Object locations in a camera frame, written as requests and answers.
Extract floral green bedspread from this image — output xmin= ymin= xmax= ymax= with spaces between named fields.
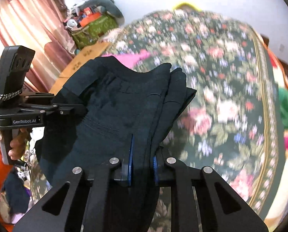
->
xmin=28 ymin=9 xmax=286 ymax=232

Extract green fabric storage box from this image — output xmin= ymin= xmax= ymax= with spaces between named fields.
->
xmin=70 ymin=15 xmax=118 ymax=50

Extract black pants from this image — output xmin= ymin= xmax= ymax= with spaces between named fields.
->
xmin=35 ymin=55 xmax=198 ymax=232

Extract pink folded garment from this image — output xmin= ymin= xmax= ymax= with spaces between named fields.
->
xmin=102 ymin=49 xmax=151 ymax=69

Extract pink brown curtain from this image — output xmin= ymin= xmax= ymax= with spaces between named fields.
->
xmin=0 ymin=0 xmax=76 ymax=92

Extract orange box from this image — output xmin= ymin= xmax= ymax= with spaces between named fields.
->
xmin=79 ymin=12 xmax=102 ymax=27

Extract person left hand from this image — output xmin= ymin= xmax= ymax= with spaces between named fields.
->
xmin=0 ymin=128 xmax=30 ymax=160

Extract yellow curved bed rail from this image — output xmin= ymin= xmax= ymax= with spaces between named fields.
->
xmin=173 ymin=2 xmax=202 ymax=12

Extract bamboo lap desk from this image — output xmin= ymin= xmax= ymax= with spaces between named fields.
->
xmin=50 ymin=42 xmax=110 ymax=94

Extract green plush toy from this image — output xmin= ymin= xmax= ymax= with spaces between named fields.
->
xmin=278 ymin=87 xmax=288 ymax=129

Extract grey plush pillow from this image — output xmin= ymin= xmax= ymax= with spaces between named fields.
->
xmin=79 ymin=0 xmax=123 ymax=18

